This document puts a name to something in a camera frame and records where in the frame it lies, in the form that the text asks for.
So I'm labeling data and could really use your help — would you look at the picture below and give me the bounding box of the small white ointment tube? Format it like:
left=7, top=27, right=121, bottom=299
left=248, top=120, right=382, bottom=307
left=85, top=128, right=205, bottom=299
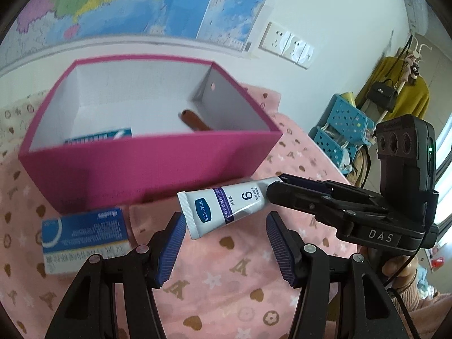
left=177, top=177, right=283, bottom=241

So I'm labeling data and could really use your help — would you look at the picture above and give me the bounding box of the person's right forearm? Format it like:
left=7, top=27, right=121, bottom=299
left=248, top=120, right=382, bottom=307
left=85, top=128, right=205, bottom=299
left=388, top=265, right=452, bottom=339

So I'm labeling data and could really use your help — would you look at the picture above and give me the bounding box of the blue perforated storage rack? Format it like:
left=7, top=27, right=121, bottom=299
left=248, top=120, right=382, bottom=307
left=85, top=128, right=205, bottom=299
left=310, top=94, right=375, bottom=166

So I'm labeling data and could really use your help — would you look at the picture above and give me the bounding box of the brown wooden tool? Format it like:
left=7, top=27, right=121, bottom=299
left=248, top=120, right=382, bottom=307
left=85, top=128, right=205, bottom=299
left=177, top=109, right=212, bottom=133

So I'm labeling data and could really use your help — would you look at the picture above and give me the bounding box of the white coat rack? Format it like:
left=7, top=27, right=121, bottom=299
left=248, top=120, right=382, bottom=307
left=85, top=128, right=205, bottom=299
left=379, top=33, right=436, bottom=124

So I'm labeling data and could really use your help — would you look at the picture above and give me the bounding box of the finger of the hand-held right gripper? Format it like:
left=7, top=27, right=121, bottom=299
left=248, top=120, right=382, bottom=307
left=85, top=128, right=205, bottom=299
left=277, top=174, right=383, bottom=206
left=266, top=180, right=358, bottom=234

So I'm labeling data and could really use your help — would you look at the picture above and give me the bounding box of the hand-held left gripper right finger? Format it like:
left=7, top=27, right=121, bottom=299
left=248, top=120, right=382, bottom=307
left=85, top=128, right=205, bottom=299
left=266, top=211, right=414, bottom=339

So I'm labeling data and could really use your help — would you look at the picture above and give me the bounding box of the yellow garment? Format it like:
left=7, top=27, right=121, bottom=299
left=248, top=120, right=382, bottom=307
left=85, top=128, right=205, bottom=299
left=355, top=56, right=430, bottom=121

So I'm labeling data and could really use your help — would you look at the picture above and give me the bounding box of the teal medicine box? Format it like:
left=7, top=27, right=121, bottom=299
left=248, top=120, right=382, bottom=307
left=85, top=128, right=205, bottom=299
left=64, top=127, right=133, bottom=146

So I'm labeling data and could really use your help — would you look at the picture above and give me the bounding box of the black handbag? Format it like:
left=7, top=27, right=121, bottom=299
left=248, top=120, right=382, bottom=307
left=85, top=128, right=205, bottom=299
left=367, top=79, right=398, bottom=112

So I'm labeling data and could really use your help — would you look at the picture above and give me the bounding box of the pink printed blanket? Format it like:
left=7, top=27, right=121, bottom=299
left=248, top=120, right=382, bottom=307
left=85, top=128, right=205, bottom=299
left=0, top=85, right=389, bottom=339

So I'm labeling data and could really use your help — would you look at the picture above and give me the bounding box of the black cable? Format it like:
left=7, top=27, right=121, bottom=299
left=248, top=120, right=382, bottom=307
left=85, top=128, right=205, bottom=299
left=386, top=247, right=424, bottom=339

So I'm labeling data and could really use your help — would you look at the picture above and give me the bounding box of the cream printed cloth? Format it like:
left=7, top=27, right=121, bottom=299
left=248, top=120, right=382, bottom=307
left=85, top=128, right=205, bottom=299
left=0, top=94, right=50, bottom=156

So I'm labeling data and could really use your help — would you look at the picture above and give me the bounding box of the brown plush toy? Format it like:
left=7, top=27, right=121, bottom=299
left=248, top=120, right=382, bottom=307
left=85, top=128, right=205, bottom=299
left=406, top=55, right=421, bottom=85

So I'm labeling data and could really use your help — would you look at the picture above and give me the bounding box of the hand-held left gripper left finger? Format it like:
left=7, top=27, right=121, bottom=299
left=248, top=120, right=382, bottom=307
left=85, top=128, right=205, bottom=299
left=44, top=212, right=188, bottom=339

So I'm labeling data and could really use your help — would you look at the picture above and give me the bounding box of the white air conditioner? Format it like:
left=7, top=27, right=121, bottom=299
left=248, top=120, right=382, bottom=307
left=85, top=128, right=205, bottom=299
left=399, top=0, right=430, bottom=36

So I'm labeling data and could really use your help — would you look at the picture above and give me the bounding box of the pink cardboard box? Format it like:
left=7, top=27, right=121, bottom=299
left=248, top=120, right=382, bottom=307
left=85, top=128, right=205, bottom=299
left=18, top=60, right=284, bottom=215

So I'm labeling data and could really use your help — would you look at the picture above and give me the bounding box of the person's right hand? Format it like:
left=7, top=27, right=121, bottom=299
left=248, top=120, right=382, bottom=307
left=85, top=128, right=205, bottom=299
left=381, top=252, right=419, bottom=279

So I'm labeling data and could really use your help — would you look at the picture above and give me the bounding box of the blue medicine box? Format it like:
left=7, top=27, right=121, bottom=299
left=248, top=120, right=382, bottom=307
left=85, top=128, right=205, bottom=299
left=40, top=208, right=129, bottom=277

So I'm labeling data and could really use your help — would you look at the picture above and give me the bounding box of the colourful wall map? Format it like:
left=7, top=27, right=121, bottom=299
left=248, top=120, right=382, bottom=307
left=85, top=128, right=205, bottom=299
left=0, top=0, right=278, bottom=69

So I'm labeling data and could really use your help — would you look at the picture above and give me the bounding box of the white wall socket plate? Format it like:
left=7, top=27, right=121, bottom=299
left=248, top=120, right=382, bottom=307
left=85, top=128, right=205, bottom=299
left=259, top=22, right=292, bottom=55
left=300, top=42, right=316, bottom=68
left=282, top=33, right=305, bottom=61

